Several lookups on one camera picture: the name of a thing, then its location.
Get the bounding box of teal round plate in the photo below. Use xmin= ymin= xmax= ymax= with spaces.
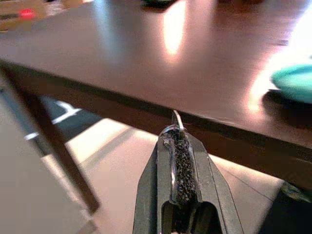
xmin=271 ymin=63 xmax=312 ymax=104

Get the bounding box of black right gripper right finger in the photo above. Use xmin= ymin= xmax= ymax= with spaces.
xmin=180 ymin=133 xmax=244 ymax=234

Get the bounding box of red blurred object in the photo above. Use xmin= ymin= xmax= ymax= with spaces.
xmin=19 ymin=8 xmax=36 ymax=20

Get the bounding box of dark wooden table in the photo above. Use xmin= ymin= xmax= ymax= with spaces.
xmin=0 ymin=0 xmax=312 ymax=215

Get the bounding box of dark wooden table leg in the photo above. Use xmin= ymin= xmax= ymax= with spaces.
xmin=0 ymin=64 xmax=100 ymax=215

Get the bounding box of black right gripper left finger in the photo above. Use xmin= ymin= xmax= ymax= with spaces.
xmin=133 ymin=133 xmax=176 ymax=234

